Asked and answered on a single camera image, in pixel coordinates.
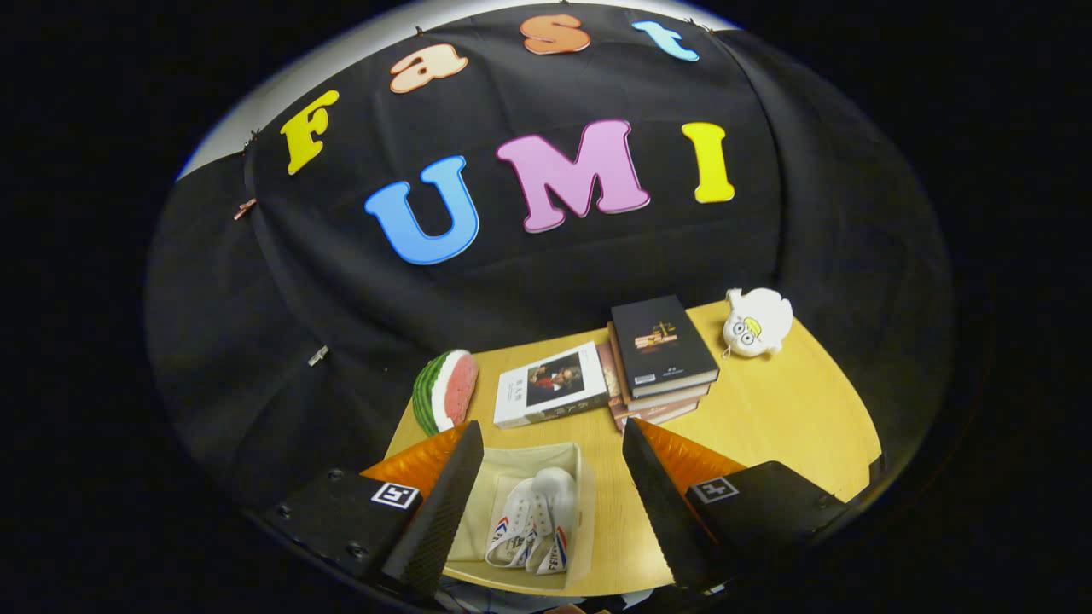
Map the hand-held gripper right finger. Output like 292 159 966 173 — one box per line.
621 418 850 594

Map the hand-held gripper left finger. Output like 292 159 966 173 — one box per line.
264 420 485 598

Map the white canvas shoe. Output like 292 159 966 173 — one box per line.
485 478 547 569
522 466 582 576

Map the beige fabric storage box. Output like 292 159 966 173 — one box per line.
444 442 596 589

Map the reddish brown book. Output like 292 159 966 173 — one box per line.
597 341 700 432

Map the brown book with white pages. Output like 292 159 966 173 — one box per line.
607 322 712 410

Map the watermelon slice toy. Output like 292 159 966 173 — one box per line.
412 349 479 437

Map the white book with portrait cover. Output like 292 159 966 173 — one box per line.
493 341 611 429

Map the black hardcover book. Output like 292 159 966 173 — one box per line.
610 295 720 400

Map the white plush toy with goggles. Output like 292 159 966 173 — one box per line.
723 287 794 359

